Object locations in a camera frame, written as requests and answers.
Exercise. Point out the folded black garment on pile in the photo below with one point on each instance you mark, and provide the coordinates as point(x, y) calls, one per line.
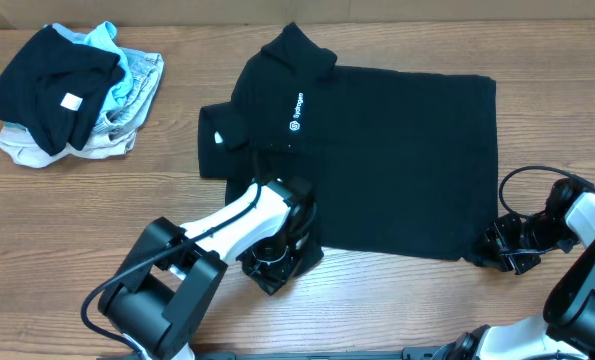
point(54, 89)

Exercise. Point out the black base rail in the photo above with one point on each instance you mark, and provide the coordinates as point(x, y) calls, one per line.
point(409, 353)

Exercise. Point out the black polo shirt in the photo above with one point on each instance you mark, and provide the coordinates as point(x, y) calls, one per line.
point(400, 163)

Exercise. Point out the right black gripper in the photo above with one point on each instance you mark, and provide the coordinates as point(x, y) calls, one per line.
point(500, 245)

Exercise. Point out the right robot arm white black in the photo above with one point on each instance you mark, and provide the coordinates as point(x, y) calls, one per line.
point(566, 327)

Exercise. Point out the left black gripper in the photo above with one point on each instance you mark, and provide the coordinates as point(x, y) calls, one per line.
point(275, 270)

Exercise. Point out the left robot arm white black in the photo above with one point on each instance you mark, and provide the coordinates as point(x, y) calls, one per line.
point(160, 293)

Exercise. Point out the beige folded garment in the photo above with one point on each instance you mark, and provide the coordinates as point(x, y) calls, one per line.
point(24, 151)

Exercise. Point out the light blue garment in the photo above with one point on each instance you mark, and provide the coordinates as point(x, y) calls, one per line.
point(102, 40)

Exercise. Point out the light denim jeans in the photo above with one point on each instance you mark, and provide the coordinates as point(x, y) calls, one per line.
point(132, 98)

